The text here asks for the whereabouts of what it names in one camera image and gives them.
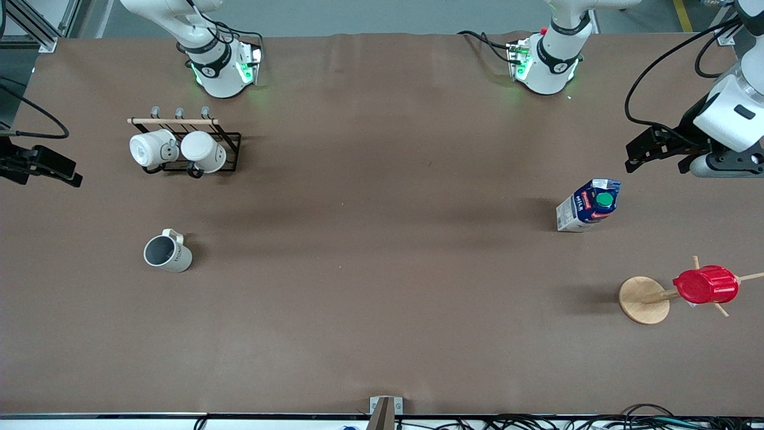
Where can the white mug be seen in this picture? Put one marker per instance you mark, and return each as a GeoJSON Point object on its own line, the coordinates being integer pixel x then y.
{"type": "Point", "coordinates": [149, 149]}
{"type": "Point", "coordinates": [203, 152]}

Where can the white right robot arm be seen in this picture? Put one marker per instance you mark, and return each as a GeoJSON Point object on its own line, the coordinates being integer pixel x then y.
{"type": "Point", "coordinates": [218, 71]}

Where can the aluminium frame post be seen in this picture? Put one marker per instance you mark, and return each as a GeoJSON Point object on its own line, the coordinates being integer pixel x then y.
{"type": "Point", "coordinates": [37, 31]}
{"type": "Point", "coordinates": [70, 18]}
{"type": "Point", "coordinates": [727, 36]}

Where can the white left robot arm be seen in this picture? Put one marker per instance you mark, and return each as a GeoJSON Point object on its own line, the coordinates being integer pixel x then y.
{"type": "Point", "coordinates": [546, 65]}

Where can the wooden mug tree stand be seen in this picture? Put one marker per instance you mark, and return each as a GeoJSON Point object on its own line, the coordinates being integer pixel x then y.
{"type": "Point", "coordinates": [641, 298]}

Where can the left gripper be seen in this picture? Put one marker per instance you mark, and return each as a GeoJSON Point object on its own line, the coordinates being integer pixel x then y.
{"type": "Point", "coordinates": [684, 135]}

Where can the red plastic cup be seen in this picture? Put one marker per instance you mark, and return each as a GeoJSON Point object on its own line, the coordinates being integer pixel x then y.
{"type": "Point", "coordinates": [707, 285]}

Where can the right arm base connector plate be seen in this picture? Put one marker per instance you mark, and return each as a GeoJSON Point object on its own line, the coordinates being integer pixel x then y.
{"type": "Point", "coordinates": [250, 63]}

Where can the blue white milk carton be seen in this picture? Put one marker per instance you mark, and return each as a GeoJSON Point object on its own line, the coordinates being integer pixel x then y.
{"type": "Point", "coordinates": [582, 209]}

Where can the left arm base connector plate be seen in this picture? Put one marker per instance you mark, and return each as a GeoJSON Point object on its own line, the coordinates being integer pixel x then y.
{"type": "Point", "coordinates": [518, 60]}

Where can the metal bracket with post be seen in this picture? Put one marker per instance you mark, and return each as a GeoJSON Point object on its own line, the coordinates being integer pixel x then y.
{"type": "Point", "coordinates": [382, 412]}

